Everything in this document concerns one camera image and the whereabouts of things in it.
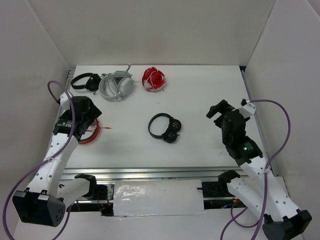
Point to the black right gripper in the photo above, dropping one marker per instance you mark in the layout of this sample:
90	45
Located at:
222	107

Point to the grey white gaming headset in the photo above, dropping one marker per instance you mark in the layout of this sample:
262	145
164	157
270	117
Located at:
115	86

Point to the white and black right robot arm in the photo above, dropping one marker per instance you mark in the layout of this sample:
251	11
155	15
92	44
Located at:
278	216

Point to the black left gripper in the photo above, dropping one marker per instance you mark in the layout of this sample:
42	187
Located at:
94	112

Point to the red black headphones with cable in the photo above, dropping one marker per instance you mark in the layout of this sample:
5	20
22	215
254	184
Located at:
92	133

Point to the black headphones at back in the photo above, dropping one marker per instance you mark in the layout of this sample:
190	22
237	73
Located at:
86	81

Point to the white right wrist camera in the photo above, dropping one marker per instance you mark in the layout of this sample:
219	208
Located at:
247	109

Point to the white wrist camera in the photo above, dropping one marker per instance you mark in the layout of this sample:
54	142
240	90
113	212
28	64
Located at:
247	109
64	98

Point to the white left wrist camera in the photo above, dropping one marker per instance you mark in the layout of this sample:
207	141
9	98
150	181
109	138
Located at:
64	98

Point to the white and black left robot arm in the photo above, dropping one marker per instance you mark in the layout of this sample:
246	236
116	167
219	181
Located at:
45	199

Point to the red white wrapped headphones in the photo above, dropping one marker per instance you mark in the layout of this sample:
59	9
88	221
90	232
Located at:
153	80

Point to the white foil cover panel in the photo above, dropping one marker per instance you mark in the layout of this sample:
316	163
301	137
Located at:
158	198

